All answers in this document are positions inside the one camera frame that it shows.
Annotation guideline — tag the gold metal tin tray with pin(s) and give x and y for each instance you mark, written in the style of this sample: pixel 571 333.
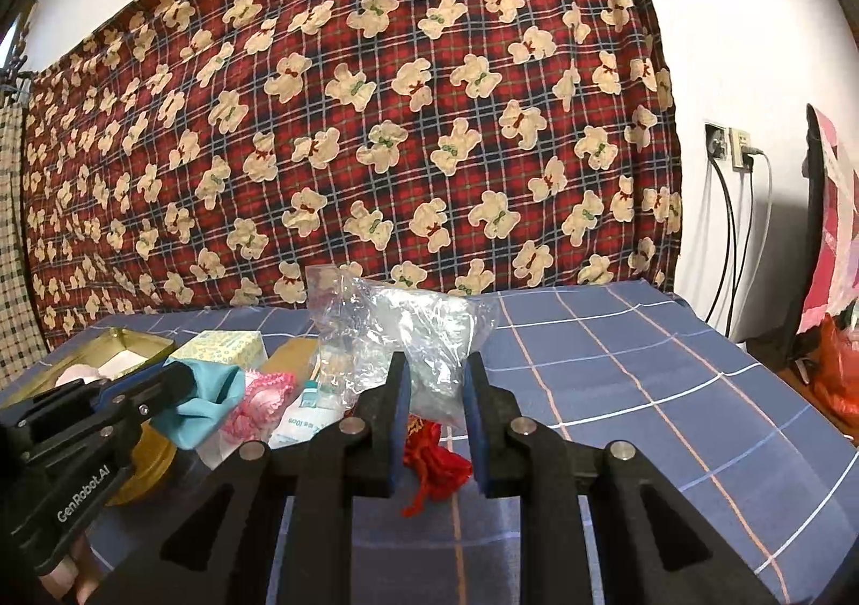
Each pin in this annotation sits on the gold metal tin tray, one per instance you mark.
pixel 116 351

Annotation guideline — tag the clear plastic bag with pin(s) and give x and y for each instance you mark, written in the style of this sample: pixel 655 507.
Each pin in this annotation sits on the clear plastic bag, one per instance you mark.
pixel 361 324

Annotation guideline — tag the blue checked tablecloth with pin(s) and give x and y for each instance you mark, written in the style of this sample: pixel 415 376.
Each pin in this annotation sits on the blue checked tablecloth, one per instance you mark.
pixel 619 362

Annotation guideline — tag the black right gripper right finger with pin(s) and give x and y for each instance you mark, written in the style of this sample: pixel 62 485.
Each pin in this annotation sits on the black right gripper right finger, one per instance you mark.
pixel 605 514

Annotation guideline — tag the red plaid teddy bear blanket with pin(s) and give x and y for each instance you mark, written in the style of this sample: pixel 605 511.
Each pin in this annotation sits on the red plaid teddy bear blanket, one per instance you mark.
pixel 207 153

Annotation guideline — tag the red gold drawstring pouch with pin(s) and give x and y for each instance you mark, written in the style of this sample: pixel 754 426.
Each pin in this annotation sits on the red gold drawstring pouch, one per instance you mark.
pixel 439 471

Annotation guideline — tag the pink patterned bag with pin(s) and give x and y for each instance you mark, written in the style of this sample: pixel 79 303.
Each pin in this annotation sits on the pink patterned bag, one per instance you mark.
pixel 832 208

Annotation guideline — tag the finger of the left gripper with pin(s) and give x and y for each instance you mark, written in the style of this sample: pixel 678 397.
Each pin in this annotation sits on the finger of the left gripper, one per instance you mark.
pixel 173 387
pixel 78 408

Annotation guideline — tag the person's left hand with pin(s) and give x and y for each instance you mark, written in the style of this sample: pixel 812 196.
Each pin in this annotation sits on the person's left hand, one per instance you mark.
pixel 76 577

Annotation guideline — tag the teal cloth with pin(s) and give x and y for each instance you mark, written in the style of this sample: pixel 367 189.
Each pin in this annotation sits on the teal cloth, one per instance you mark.
pixel 218 388

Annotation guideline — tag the beige checked cloth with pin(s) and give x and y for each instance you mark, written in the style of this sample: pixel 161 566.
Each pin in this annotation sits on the beige checked cloth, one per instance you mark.
pixel 22 341

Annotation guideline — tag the wall power socket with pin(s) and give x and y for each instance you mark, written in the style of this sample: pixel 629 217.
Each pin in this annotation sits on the wall power socket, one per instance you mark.
pixel 726 144

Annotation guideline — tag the gold round tin lid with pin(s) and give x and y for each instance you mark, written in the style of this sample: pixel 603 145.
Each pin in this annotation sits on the gold round tin lid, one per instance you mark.
pixel 152 458

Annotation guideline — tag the cotton swab pack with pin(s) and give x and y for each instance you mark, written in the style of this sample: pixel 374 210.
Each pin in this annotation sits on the cotton swab pack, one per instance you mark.
pixel 317 407

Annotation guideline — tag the pink crochet cloth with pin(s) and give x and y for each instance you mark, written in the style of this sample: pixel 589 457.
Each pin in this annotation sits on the pink crochet cloth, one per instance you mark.
pixel 261 409

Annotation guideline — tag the orange plastic bag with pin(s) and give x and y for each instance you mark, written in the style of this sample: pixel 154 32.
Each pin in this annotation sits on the orange plastic bag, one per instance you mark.
pixel 835 381

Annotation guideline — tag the brown cardboard piece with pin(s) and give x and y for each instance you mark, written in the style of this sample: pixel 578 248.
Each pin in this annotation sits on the brown cardboard piece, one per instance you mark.
pixel 295 357

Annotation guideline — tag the green patterned tissue box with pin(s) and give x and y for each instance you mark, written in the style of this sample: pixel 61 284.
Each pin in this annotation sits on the green patterned tissue box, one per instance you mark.
pixel 244 348

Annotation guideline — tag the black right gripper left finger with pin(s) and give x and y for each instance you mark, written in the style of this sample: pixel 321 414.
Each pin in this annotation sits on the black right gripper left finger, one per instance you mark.
pixel 275 525

